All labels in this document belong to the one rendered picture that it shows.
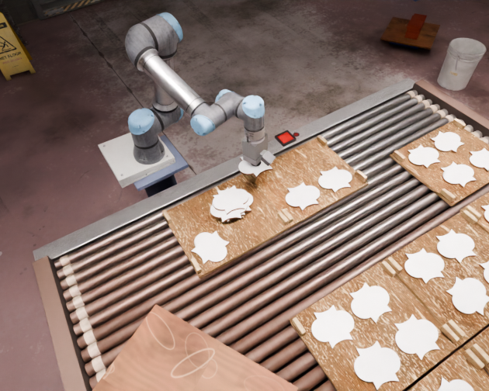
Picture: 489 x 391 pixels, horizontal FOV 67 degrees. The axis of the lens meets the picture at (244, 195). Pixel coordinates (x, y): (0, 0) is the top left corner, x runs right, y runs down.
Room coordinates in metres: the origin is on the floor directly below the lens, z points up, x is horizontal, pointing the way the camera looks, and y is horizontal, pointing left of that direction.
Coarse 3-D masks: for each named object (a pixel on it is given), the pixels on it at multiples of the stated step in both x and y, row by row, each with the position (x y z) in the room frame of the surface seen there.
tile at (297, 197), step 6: (300, 186) 1.01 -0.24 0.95; (306, 186) 1.01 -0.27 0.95; (312, 186) 1.00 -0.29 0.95; (294, 192) 0.98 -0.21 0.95; (300, 192) 0.98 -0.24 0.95; (306, 192) 0.97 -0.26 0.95; (312, 192) 0.97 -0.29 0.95; (318, 192) 0.97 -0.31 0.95; (288, 198) 0.95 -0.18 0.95; (294, 198) 0.95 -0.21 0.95; (300, 198) 0.95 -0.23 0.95; (306, 198) 0.94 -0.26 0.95; (312, 198) 0.94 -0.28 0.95; (288, 204) 0.92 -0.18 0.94; (294, 204) 0.92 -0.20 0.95; (300, 204) 0.91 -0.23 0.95; (306, 204) 0.91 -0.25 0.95; (312, 204) 0.91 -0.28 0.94; (318, 204) 0.91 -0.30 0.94
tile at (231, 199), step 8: (224, 192) 0.98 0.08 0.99; (232, 192) 0.98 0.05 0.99; (240, 192) 0.97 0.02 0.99; (216, 200) 0.94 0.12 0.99; (224, 200) 0.94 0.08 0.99; (232, 200) 0.93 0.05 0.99; (240, 200) 0.93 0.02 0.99; (216, 208) 0.90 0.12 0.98; (224, 208) 0.90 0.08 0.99; (232, 208) 0.89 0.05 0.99; (240, 208) 0.89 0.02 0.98
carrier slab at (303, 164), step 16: (304, 144) 1.27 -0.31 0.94; (320, 144) 1.26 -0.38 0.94; (288, 160) 1.18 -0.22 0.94; (304, 160) 1.17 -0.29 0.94; (320, 160) 1.16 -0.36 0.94; (336, 160) 1.15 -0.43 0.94; (272, 176) 1.09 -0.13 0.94; (288, 176) 1.08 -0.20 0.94; (304, 176) 1.07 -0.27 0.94; (320, 176) 1.07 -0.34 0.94; (352, 176) 1.05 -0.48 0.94; (272, 192) 1.00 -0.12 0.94; (288, 192) 0.99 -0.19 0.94; (320, 192) 0.97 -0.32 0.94; (336, 192) 0.97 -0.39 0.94; (352, 192) 0.97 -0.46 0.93; (288, 208) 0.91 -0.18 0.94; (320, 208) 0.89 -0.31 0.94
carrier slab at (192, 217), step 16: (240, 176) 1.11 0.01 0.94; (208, 192) 1.03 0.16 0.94; (256, 192) 1.00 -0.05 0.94; (176, 208) 0.96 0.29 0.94; (192, 208) 0.95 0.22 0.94; (208, 208) 0.94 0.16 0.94; (256, 208) 0.92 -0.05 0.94; (272, 208) 0.91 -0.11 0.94; (176, 224) 0.87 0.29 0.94; (192, 224) 0.87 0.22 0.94; (208, 224) 0.86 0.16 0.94; (224, 224) 0.85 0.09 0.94; (240, 224) 0.85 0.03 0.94; (256, 224) 0.84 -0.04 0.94; (272, 224) 0.83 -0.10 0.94; (288, 224) 0.83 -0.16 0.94; (192, 240) 0.79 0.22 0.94; (240, 240) 0.77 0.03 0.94; (256, 240) 0.76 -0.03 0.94; (192, 256) 0.72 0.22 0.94; (208, 272) 0.65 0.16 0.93
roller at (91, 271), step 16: (400, 112) 1.47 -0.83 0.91; (416, 112) 1.47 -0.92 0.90; (384, 128) 1.37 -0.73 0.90; (336, 144) 1.27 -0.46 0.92; (352, 144) 1.28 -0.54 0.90; (144, 240) 0.82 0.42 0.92; (160, 240) 0.82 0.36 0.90; (112, 256) 0.76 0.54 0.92; (128, 256) 0.76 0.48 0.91; (80, 272) 0.70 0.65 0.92; (96, 272) 0.70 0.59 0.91; (64, 288) 0.65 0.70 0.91
